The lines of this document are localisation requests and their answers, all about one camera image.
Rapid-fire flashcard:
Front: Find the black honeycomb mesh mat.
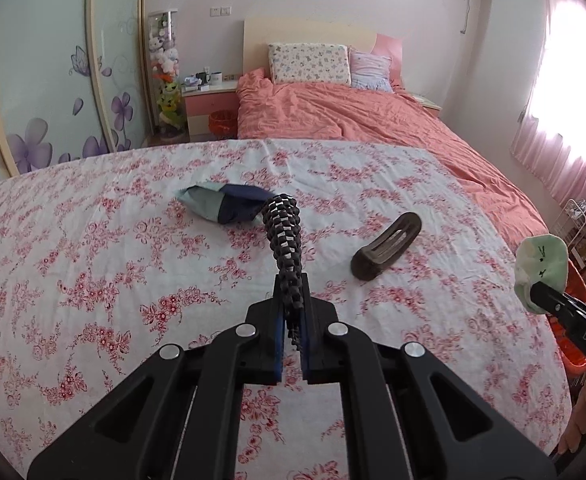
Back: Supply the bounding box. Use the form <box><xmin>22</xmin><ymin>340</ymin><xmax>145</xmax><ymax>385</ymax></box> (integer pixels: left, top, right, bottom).
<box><xmin>263</xmin><ymin>192</ymin><xmax>308</xmax><ymax>361</ymax></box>

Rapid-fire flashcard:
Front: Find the flower-printed wardrobe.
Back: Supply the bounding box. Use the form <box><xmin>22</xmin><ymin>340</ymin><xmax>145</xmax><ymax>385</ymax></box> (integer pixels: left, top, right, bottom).
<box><xmin>0</xmin><ymin>0</ymin><xmax>148</xmax><ymax>196</ymax></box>

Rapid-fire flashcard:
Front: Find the brown hair clip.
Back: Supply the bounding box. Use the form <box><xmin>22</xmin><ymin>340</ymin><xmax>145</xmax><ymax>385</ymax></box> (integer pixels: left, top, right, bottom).
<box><xmin>350</xmin><ymin>211</ymin><xmax>422</xmax><ymax>282</ymax></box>

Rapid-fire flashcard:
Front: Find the green and navy foil pouch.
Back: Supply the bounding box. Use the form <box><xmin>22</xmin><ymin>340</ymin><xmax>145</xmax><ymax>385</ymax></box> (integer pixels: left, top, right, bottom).
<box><xmin>175</xmin><ymin>183</ymin><xmax>274</xmax><ymax>226</ymax></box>

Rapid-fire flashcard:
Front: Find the floral pillow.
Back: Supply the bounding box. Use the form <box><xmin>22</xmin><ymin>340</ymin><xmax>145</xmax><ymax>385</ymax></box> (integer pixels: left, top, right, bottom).
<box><xmin>268</xmin><ymin>42</ymin><xmax>352</xmax><ymax>86</ymax></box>

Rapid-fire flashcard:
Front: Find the red floral blanket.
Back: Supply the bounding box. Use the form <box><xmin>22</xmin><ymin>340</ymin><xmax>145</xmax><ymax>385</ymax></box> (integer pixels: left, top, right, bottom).
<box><xmin>0</xmin><ymin>137</ymin><xmax>574</xmax><ymax>480</ymax></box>

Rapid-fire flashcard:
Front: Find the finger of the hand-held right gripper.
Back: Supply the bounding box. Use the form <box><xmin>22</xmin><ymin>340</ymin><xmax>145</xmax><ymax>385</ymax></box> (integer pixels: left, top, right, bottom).
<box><xmin>529</xmin><ymin>280</ymin><xmax>586</xmax><ymax>376</ymax></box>

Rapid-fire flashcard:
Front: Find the clear tube of plush toys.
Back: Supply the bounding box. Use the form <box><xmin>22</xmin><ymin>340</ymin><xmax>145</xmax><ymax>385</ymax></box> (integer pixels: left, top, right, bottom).
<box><xmin>148</xmin><ymin>9</ymin><xmax>186</xmax><ymax>138</ymax></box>

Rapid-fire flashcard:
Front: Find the cream and pink headboard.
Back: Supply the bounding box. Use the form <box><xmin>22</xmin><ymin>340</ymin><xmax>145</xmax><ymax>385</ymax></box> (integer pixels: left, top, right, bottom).
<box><xmin>243</xmin><ymin>17</ymin><xmax>404</xmax><ymax>86</ymax></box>

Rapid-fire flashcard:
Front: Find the pink striped pillow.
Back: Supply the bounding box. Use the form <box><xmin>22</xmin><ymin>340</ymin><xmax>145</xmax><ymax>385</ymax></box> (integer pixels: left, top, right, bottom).
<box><xmin>349</xmin><ymin>50</ymin><xmax>394</xmax><ymax>93</ymax></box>

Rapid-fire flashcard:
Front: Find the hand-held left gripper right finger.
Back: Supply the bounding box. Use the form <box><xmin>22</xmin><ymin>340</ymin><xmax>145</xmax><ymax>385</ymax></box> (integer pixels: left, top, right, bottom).
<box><xmin>300</xmin><ymin>275</ymin><xmax>558</xmax><ymax>480</ymax></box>

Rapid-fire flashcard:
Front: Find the white wire rack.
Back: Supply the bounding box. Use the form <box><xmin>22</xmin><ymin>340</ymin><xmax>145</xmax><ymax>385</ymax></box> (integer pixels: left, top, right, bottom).
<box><xmin>553</xmin><ymin>199</ymin><xmax>586</xmax><ymax>271</ymax></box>

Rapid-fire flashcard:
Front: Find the orange waste bin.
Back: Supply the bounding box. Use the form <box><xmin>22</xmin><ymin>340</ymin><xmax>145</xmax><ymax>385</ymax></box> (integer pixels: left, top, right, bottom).
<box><xmin>208</xmin><ymin>110</ymin><xmax>238</xmax><ymax>140</ymax></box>

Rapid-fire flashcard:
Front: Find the pale green sock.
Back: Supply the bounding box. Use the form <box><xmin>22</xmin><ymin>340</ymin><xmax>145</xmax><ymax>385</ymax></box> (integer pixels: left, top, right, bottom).
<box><xmin>513</xmin><ymin>234</ymin><xmax>571</xmax><ymax>315</ymax></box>

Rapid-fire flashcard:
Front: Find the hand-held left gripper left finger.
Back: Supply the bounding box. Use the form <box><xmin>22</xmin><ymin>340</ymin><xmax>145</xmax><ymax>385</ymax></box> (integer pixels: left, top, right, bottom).
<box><xmin>27</xmin><ymin>280</ymin><xmax>286</xmax><ymax>480</ymax></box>

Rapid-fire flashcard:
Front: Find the orange plastic basket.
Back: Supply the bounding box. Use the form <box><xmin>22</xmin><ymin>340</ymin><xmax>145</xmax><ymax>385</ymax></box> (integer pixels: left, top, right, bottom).
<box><xmin>550</xmin><ymin>260</ymin><xmax>586</xmax><ymax>376</ymax></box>

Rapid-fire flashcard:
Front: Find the pink curtain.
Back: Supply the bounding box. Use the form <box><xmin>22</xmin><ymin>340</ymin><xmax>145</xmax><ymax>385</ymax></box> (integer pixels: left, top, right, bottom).
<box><xmin>510</xmin><ymin>0</ymin><xmax>586</xmax><ymax>206</ymax></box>

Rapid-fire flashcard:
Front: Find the pink and white nightstand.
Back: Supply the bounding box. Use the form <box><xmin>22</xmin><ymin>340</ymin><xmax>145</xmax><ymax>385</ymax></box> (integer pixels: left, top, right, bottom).
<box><xmin>180</xmin><ymin>82</ymin><xmax>241</xmax><ymax>143</ymax></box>

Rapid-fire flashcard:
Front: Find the orange duvet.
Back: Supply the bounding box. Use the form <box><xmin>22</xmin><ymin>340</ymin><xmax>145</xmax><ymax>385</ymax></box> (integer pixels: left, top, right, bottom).
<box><xmin>235</xmin><ymin>67</ymin><xmax>548</xmax><ymax>251</ymax></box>

